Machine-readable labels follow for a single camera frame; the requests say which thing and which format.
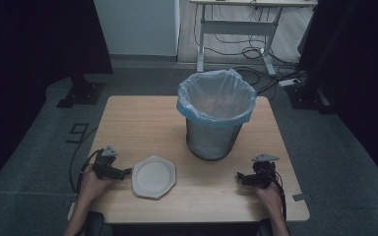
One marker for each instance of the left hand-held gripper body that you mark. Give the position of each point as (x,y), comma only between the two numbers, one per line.
(104,164)

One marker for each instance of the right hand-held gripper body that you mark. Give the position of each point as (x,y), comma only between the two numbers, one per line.
(262,173)

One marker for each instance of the white octagonal paper plate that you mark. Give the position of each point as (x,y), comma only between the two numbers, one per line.
(153,177)

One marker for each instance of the metal mesh trash can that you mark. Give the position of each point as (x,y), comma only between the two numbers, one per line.
(211,141)

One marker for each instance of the blue plastic trash bag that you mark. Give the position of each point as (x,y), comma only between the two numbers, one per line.
(216,98)

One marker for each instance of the person's left hand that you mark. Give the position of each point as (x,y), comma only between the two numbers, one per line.
(91,184)

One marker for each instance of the person's right hand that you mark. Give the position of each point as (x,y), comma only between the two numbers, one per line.
(269,196)

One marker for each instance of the grey tape piece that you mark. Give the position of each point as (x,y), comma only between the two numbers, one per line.
(300,197)

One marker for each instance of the black chair armrest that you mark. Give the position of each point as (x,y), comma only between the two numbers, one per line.
(265,227)
(93,224)

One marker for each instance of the black stand base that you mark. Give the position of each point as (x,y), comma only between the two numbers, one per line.
(308,96)
(81,93)

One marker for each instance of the white power strip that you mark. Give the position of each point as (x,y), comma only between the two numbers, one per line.
(289,82)

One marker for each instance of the black curtain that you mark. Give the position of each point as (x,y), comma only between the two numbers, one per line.
(36,65)
(357,75)

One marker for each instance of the white cabinet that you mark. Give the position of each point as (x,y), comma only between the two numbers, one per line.
(137,27)

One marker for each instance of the white desk frame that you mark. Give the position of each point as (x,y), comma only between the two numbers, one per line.
(242,26)

